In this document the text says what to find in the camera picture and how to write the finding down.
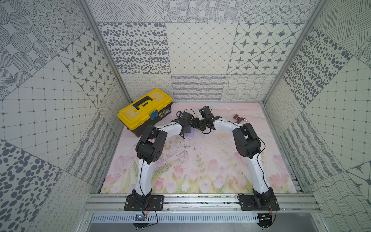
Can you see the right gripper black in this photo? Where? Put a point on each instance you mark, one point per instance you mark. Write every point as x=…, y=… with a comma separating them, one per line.
x=193, y=123

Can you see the purple square paper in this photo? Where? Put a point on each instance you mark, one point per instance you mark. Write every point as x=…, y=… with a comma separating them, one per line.
x=190, y=135

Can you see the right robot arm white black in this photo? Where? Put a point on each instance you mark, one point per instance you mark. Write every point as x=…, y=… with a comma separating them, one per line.
x=248, y=145

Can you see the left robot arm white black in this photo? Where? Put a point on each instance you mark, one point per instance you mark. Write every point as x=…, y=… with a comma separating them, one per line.
x=149, y=149

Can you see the dark red brass faucet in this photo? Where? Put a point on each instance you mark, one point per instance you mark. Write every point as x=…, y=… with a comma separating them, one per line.
x=239, y=119

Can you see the yellow black toolbox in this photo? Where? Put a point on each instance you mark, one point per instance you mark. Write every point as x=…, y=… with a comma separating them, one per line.
x=148, y=110

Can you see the left controller board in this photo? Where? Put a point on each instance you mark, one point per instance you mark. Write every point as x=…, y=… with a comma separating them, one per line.
x=140, y=221

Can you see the controller board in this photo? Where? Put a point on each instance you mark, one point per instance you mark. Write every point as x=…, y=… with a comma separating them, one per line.
x=140, y=221
x=264, y=220

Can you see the right controller board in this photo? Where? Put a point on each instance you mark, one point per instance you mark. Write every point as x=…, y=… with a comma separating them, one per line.
x=264, y=220

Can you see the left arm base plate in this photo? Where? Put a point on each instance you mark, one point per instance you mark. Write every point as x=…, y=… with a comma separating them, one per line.
x=156, y=203

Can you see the white perforated cable duct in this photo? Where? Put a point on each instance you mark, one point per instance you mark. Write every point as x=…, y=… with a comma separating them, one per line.
x=179, y=218

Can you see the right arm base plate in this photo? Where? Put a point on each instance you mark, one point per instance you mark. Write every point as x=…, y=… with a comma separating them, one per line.
x=251, y=203

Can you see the aluminium mounting rail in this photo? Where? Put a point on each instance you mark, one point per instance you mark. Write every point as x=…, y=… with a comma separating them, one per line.
x=199, y=203

